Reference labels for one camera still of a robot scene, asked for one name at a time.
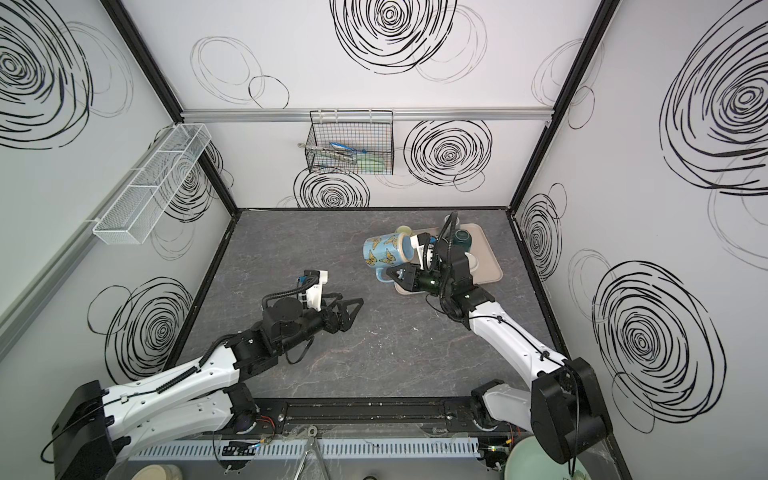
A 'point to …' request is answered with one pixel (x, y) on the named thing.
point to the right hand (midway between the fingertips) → (391, 275)
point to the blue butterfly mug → (387, 251)
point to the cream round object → (158, 472)
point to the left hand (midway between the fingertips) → (353, 300)
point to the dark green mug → (462, 237)
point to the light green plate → (525, 461)
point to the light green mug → (404, 229)
